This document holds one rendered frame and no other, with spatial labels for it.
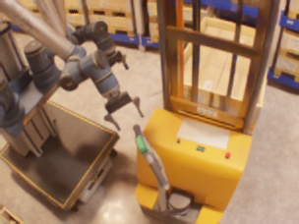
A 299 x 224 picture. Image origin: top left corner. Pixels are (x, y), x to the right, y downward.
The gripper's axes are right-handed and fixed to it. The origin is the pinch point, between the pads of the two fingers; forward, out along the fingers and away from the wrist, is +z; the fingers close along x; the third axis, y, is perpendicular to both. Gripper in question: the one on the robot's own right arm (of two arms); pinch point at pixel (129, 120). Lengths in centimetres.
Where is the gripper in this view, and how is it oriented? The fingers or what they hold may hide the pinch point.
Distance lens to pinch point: 134.9
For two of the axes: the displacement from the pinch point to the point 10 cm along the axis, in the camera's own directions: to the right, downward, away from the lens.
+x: -8.7, 5.0, 0.2
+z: 4.6, 7.9, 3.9
